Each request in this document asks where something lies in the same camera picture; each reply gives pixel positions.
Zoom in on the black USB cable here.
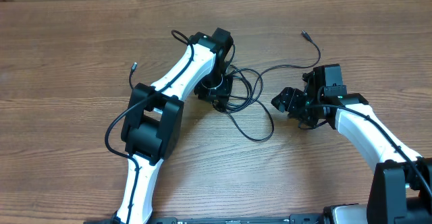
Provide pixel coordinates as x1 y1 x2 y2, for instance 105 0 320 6
128 61 275 142

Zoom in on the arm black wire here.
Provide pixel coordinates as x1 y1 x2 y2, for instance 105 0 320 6
104 30 196 224
296 85 432 201

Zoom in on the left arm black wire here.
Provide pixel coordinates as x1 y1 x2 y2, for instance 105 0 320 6
104 30 196 224

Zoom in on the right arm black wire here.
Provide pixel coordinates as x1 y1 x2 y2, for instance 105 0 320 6
296 85 432 201

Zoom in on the black cable with barrel plug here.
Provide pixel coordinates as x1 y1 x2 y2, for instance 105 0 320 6
215 30 321 113

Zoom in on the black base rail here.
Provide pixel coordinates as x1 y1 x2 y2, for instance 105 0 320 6
84 203 372 224

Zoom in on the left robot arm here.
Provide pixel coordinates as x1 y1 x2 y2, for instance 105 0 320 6
108 28 234 223

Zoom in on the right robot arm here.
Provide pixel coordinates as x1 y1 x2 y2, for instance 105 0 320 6
271 64 431 224

